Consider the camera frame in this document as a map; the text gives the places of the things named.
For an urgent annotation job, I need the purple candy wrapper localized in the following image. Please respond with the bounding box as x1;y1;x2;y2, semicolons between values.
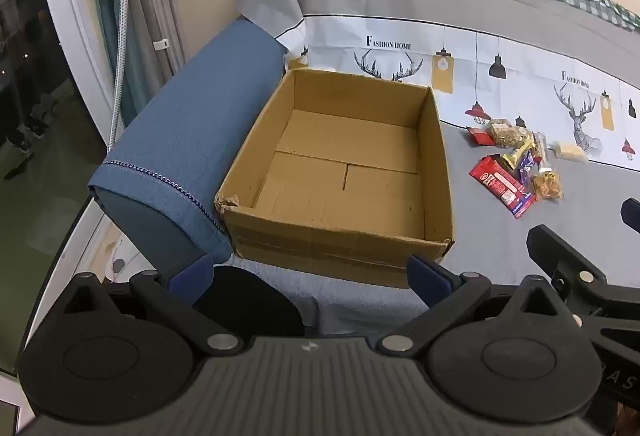
515;151;544;184

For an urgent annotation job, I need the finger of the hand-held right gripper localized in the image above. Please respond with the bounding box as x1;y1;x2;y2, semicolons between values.
620;198;640;233
527;225;640;317

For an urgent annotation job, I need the gold packet with red end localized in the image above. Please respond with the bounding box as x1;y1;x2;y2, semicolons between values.
501;138;536;169

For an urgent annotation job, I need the clear nut brittle packet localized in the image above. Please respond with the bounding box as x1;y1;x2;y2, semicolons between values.
532;168;565;203

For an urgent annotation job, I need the small red packet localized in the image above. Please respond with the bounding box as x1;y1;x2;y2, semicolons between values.
466;126;493;147

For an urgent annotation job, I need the cardboard box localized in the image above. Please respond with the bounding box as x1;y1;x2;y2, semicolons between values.
215;68;456;289

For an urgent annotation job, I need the blue fabric bolster cushion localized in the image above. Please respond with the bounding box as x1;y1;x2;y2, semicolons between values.
87;18;288;267

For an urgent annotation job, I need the clear packet of mixed nuts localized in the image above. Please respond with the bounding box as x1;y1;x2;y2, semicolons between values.
487;118;531;149

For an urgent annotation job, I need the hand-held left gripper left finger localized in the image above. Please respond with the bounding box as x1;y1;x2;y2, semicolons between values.
54;253;246;358

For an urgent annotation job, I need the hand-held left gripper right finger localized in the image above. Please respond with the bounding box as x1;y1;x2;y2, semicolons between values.
374;255;573;359

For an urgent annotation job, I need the large red packet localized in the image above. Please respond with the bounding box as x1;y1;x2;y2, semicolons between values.
469;155;538;219

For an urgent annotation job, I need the white window frame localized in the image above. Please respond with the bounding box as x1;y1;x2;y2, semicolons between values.
32;0;133;157

